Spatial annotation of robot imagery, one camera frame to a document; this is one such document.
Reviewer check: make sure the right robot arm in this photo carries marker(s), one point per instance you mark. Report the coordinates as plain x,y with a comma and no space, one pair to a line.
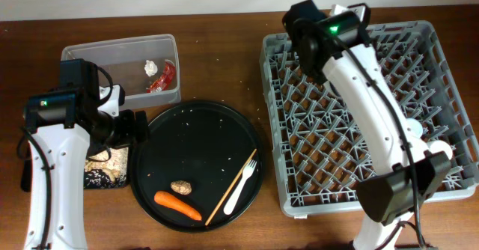
337,49

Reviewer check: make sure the brown walnut shell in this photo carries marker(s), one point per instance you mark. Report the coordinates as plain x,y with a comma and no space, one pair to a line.
181,187

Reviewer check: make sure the clear plastic waste bin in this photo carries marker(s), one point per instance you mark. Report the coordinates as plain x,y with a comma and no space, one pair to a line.
124,60

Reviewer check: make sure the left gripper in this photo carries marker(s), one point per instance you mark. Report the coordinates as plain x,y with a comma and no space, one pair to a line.
132,134

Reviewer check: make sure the orange carrot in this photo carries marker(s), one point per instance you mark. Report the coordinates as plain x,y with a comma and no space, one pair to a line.
170,201

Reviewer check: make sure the light blue cup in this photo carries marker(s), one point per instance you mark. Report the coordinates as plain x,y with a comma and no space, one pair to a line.
415,127

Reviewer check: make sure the grey dishwasher rack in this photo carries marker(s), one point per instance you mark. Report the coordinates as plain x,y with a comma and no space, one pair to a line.
318,151

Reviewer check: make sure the black rectangular tray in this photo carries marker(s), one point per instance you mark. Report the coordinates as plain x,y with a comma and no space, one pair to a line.
23,153

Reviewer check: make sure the wooden chopstick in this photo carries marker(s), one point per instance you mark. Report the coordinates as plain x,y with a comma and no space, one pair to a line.
231,186

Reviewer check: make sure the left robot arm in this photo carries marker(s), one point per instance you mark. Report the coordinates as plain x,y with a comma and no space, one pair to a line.
63,127

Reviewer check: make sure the white cup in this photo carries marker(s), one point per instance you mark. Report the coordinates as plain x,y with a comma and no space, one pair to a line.
439,146

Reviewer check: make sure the rice and peanut shells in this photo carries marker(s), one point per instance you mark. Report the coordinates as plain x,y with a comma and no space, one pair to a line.
107,170

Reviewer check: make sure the red snack wrapper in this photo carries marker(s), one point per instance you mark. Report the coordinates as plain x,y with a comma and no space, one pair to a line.
165,79

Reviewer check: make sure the white tissue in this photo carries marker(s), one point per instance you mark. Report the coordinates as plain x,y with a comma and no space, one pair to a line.
150,68

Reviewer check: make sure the round black serving tray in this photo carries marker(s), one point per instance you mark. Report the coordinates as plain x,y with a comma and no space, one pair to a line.
205,144

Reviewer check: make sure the white plastic fork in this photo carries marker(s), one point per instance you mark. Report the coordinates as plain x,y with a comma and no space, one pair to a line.
247,172

